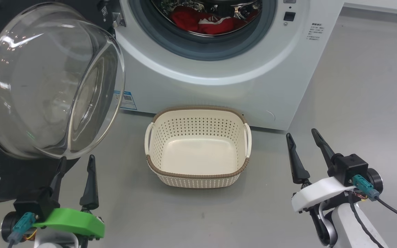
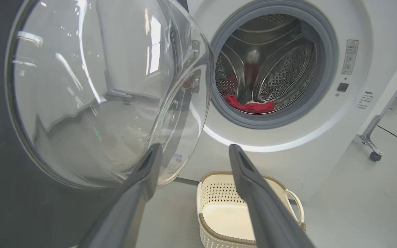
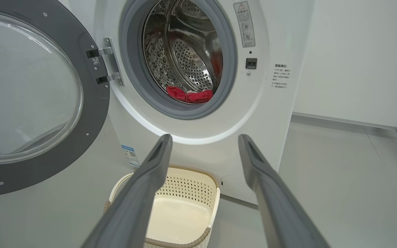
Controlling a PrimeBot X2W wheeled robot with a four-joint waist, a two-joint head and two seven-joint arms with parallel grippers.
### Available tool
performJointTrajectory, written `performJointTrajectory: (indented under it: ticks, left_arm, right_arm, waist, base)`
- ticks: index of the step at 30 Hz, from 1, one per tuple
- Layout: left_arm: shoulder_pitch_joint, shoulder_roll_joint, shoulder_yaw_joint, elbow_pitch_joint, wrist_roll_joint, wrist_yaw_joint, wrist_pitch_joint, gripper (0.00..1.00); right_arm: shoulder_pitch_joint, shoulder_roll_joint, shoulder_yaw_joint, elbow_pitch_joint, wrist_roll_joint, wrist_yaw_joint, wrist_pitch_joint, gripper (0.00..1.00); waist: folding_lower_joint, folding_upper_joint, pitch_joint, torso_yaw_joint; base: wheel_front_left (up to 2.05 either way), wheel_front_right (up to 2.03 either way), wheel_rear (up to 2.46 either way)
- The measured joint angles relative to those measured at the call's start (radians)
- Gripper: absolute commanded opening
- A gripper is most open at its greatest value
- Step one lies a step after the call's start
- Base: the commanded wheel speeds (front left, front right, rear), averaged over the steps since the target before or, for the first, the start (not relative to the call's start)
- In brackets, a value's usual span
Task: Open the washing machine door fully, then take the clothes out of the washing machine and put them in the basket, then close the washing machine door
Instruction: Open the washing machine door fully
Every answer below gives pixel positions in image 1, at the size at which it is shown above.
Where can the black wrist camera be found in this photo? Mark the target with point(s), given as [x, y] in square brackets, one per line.
[31, 206]
[348, 167]

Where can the red and white garment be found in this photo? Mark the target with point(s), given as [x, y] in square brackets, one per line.
[188, 20]

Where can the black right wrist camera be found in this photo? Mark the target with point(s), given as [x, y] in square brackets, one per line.
[348, 167]

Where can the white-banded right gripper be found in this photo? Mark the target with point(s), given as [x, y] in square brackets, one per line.
[317, 193]

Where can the small printed warning label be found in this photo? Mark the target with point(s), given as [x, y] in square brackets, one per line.
[315, 32]

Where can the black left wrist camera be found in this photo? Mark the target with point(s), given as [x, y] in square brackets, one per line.
[31, 206]

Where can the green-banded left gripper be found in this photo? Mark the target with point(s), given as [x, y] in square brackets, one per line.
[74, 222]

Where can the blue energy label sticker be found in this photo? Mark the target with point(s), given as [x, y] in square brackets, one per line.
[126, 100]

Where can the white front-load washing machine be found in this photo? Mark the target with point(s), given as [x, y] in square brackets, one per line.
[219, 93]

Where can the washing machine glass door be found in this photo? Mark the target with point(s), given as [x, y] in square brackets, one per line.
[47, 86]

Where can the cream perforated laundry basket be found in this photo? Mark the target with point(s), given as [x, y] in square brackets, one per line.
[198, 162]

